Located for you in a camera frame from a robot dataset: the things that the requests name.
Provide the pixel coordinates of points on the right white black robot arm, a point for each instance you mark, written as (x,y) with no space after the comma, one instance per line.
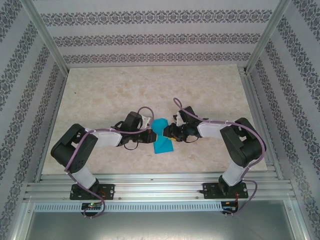
(210,130)

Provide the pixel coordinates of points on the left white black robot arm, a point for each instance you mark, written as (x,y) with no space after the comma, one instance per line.
(107,140)

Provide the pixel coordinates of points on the small circuit board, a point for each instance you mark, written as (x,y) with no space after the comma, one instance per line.
(92,205)
(228,208)

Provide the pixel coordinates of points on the aluminium mounting rail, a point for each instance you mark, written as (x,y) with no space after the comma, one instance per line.
(160,187)

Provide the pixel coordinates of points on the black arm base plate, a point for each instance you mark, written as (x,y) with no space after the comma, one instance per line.
(208,191)
(108,191)

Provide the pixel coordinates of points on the aluminium frame post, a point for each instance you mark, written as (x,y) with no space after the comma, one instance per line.
(45,32)
(268,32)

